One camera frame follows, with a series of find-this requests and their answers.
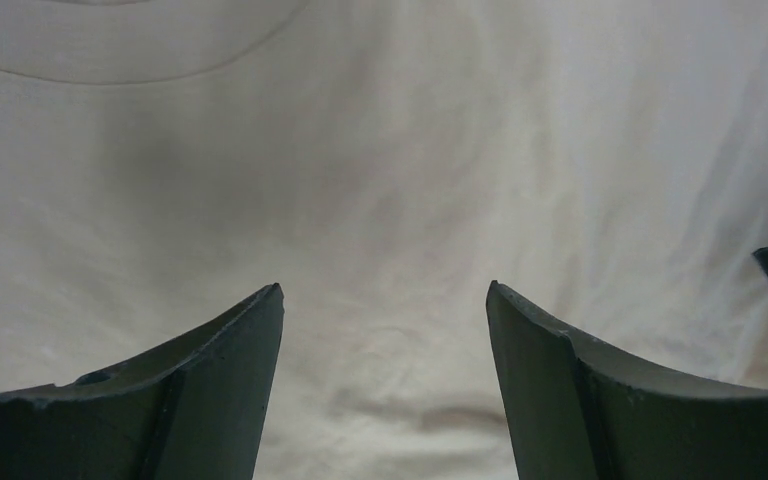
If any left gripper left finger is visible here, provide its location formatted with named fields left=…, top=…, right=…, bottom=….
left=0, top=284, right=284, bottom=480

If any beige t shirt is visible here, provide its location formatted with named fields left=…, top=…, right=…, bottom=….
left=0, top=1, right=768, bottom=479

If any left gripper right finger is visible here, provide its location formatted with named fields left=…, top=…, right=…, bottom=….
left=486, top=282, right=768, bottom=479

